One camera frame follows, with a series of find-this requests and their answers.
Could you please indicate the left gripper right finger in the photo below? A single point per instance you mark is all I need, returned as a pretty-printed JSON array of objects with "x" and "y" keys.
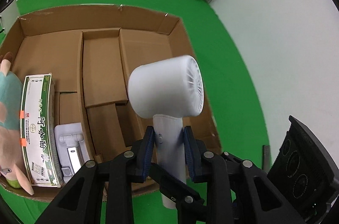
[{"x": 236, "y": 192}]

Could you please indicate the white mug black handle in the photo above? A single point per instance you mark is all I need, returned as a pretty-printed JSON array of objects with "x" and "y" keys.
[{"x": 9, "y": 15}]

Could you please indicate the green white long box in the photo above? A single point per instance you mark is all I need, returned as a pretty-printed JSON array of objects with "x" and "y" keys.
[{"x": 37, "y": 131}]

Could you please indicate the narrow cardboard tray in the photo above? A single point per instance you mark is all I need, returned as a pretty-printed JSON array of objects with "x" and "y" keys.
[{"x": 110, "y": 124}]

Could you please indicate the large cardboard box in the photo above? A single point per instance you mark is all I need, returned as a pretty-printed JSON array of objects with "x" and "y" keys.
[{"x": 48, "y": 41}]

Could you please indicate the white phone stand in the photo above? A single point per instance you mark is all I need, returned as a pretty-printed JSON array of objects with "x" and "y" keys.
[{"x": 71, "y": 149}]

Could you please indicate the pink pig plush toy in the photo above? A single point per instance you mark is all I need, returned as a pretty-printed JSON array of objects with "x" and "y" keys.
[{"x": 12, "y": 161}]

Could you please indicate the white handheld fan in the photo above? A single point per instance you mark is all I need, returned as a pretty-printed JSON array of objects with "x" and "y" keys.
[{"x": 166, "y": 92}]

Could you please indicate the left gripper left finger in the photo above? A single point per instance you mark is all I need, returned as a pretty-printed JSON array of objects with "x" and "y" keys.
[{"x": 80, "y": 200}]

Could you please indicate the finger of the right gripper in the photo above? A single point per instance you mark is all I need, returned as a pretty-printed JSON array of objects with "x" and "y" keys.
[
  {"x": 188, "y": 202},
  {"x": 231, "y": 158}
]

